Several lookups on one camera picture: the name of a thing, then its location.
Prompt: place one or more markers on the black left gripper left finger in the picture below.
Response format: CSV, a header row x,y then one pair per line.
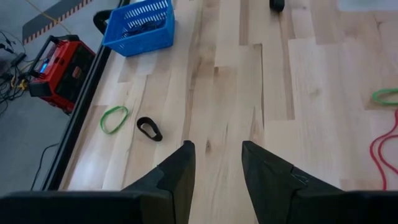
x,y
174,186

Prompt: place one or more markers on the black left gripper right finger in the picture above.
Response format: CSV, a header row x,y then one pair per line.
x,y
273,193

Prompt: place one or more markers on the black wide rubber band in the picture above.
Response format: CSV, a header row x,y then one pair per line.
x,y
276,4
157,137

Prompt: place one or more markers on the green rubber band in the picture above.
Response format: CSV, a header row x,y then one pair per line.
x,y
101,123
385,90

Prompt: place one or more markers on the red rubber band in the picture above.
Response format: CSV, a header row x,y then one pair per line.
x,y
372,149

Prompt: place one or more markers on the blue plastic basket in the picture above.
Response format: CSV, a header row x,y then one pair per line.
x,y
140,43

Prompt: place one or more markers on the red black power station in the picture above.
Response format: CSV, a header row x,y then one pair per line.
x,y
68,74

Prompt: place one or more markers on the black table clamp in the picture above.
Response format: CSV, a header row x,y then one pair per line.
x,y
99,21

